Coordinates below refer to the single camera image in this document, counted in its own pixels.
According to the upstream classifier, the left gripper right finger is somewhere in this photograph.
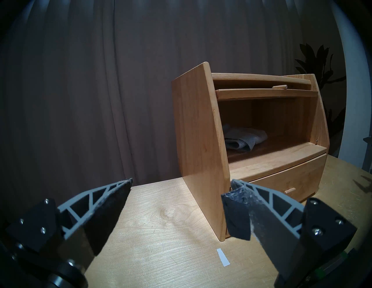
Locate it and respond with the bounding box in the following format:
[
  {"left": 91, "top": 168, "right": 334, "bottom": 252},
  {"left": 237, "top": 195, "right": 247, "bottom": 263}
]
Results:
[{"left": 221, "top": 179, "right": 357, "bottom": 274}]

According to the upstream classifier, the wooden roll-top door with knob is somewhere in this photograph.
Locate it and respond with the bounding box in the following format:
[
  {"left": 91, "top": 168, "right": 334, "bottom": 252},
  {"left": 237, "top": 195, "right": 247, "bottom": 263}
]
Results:
[{"left": 216, "top": 84, "right": 319, "bottom": 101}]

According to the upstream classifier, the white curved pillar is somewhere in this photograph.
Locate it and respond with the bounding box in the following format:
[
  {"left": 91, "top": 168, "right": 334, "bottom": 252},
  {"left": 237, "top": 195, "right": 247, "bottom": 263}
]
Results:
[{"left": 330, "top": 0, "right": 372, "bottom": 174}]

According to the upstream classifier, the white tape strip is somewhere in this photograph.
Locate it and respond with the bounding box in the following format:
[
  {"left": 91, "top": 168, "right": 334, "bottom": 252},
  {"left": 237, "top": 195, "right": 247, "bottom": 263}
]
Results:
[{"left": 217, "top": 248, "right": 230, "bottom": 267}]

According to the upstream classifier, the tall dark leafy plant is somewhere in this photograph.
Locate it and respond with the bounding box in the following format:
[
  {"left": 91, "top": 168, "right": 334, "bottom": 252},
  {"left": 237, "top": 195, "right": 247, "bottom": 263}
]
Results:
[{"left": 295, "top": 44, "right": 348, "bottom": 140}]

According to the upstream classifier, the wooden cabinet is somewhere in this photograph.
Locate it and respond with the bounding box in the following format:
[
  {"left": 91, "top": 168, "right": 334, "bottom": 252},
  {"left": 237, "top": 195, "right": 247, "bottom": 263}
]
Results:
[{"left": 171, "top": 62, "right": 330, "bottom": 242}]

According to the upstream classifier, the wooden drawer with knob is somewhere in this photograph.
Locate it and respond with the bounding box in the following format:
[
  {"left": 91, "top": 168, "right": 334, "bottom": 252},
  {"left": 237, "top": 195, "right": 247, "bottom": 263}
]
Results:
[{"left": 247, "top": 153, "right": 328, "bottom": 204}]

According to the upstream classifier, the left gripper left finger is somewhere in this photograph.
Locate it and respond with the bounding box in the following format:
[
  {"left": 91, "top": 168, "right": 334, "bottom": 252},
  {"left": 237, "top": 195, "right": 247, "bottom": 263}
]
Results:
[{"left": 5, "top": 178, "right": 133, "bottom": 256}]

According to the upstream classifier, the blue towel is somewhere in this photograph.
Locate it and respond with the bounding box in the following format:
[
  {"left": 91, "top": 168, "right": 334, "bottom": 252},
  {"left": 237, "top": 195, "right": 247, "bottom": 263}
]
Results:
[{"left": 222, "top": 124, "right": 268, "bottom": 151}]

